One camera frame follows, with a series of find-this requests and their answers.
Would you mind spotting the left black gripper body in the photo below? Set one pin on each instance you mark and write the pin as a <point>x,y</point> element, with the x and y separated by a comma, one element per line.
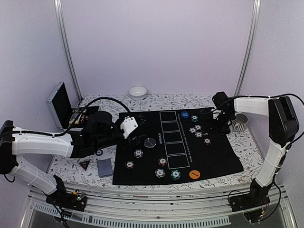
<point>103,142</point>

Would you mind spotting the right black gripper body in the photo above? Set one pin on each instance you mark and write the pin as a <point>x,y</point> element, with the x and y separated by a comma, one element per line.
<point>222,123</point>

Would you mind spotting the green poker chip stack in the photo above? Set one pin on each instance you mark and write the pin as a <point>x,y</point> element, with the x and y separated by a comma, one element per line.
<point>99,153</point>

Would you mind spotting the red chip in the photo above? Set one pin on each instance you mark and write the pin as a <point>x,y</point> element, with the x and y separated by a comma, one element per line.
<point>162,162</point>
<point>130,165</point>
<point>207,141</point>

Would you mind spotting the white chip cluster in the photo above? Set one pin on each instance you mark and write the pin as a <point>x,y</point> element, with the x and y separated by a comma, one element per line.
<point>198,127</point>
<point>198,134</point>

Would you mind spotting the blue small blind button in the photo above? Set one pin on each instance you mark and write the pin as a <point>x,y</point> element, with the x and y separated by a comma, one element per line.
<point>185,114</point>

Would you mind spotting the clear dealer button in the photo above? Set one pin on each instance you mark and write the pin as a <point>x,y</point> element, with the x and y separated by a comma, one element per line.
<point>150,142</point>

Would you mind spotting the orange big blind button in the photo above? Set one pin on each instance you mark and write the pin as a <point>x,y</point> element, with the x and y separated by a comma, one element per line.
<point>194,174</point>

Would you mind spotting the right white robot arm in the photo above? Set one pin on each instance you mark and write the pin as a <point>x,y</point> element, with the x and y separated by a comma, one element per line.
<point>283,125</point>

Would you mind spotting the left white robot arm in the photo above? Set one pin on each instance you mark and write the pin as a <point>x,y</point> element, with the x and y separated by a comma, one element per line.
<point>15,142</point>

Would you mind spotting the white ribbed cup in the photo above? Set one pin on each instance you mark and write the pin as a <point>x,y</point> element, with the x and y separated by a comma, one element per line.
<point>240,123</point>

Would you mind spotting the silver poker chip case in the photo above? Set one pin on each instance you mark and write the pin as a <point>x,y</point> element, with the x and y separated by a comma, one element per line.
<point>62,112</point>

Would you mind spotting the blue card deck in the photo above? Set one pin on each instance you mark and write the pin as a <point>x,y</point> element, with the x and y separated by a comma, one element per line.
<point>104,168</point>

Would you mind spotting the black triangular marker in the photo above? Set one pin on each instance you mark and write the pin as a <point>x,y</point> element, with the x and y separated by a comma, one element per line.
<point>84,164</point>

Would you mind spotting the black poker mat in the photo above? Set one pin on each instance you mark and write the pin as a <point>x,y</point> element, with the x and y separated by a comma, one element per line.
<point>181,148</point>

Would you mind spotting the white ceramic bowl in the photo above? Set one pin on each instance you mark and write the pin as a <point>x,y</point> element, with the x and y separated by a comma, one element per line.
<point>138,92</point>

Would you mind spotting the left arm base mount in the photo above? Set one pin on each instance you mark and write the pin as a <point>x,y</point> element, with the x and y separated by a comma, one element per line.
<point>67,200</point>

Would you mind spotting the right aluminium frame post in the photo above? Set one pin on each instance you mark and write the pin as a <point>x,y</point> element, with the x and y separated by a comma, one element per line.
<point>249,46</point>

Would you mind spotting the aluminium frame post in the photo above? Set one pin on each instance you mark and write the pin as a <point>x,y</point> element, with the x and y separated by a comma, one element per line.
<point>249,46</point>
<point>64,39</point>

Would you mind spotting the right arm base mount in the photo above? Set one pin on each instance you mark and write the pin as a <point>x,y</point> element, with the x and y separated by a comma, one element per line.
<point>242,201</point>

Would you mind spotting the left aluminium frame post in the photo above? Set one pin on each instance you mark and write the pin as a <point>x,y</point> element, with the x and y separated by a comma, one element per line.
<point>64,39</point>

